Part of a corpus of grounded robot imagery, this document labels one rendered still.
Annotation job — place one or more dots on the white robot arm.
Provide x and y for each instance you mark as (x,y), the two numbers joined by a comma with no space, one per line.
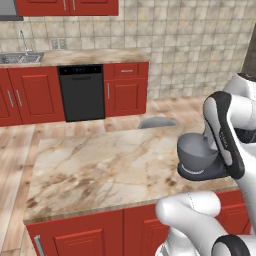
(190,220)

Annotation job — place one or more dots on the grey mixer bowl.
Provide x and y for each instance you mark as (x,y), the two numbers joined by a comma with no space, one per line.
(195,154)

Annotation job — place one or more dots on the grey stand mixer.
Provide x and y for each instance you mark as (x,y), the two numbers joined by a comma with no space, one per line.
(196,172)

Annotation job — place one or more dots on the red cupboard with drawer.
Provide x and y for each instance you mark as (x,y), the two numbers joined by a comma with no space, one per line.
(126,90)

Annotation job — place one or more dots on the black dishwasher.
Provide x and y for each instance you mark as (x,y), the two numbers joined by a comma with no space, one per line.
(83,95)

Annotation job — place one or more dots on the red base cupboard run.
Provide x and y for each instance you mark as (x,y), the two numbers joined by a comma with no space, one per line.
(31,95)

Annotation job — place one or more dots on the red island cupboard door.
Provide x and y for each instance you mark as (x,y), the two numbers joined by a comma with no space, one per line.
(80,236)
(143,233)
(233,213)

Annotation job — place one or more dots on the steel sink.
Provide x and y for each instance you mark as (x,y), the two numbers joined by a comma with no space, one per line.
(20,58)

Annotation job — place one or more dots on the steel tap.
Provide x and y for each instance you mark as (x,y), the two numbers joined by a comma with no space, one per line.
(24,43)

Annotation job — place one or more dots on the grey extractor hood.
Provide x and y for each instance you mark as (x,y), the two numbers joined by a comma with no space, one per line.
(9,9)

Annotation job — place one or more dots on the grey wall socket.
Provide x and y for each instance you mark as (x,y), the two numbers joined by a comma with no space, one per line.
(58,43)

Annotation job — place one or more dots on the red wall cupboards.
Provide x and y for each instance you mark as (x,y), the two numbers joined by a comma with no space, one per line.
(66,6)

